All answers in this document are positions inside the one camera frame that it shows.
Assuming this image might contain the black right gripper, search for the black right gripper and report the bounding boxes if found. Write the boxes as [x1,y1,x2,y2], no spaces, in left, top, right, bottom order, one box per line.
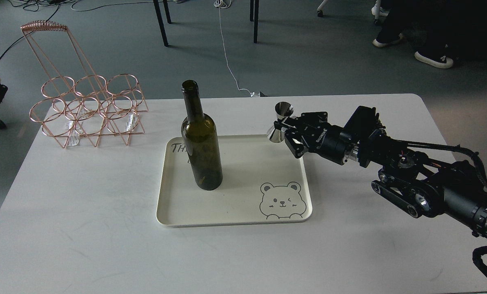
[274,111,354,165]

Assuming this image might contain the silver steel jigger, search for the silver steel jigger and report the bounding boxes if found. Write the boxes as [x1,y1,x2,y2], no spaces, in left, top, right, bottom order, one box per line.
[267,102,294,143]

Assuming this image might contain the dark green wine bottle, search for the dark green wine bottle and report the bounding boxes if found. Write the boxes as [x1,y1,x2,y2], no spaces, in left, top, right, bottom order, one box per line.
[180,80,223,191]

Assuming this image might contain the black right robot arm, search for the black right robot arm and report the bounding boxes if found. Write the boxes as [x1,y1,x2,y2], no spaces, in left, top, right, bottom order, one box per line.
[268,102,487,239]

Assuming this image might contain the cream tray with bear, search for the cream tray with bear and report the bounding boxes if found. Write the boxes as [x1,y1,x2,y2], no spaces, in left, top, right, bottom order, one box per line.
[156,135,313,227]

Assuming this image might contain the white shoe left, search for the white shoe left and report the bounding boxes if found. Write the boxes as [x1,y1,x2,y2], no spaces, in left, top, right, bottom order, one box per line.
[372,33,405,48]

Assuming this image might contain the white shoe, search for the white shoe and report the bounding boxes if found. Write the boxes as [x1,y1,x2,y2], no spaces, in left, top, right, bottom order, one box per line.
[372,33,405,48]
[414,51,454,69]

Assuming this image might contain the black table leg right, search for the black table leg right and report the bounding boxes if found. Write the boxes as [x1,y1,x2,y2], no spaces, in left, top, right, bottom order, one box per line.
[249,0,260,44]

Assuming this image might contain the black table leg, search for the black table leg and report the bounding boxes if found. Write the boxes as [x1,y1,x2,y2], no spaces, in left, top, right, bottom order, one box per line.
[153,0,172,47]
[249,0,260,44]

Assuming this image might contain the black table leg left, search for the black table leg left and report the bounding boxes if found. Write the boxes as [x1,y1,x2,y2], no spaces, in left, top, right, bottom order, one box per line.
[153,0,172,47]

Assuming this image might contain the white shoe right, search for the white shoe right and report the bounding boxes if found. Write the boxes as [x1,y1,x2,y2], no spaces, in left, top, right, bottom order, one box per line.
[414,51,454,69]

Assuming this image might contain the seated person dark trousers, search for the seated person dark trousers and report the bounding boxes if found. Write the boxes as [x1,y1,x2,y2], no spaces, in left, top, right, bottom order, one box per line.
[377,0,487,61]

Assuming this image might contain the white cable on floor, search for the white cable on floor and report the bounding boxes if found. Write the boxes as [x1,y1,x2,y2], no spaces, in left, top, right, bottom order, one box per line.
[213,0,261,98]

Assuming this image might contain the rose gold wire wine rack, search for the rose gold wire wine rack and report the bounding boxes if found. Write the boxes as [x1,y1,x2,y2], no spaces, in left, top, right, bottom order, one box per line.
[20,20,149,148]

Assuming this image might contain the black cables on floor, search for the black cables on floor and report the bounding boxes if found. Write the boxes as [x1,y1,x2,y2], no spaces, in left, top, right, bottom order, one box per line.
[0,0,154,76]

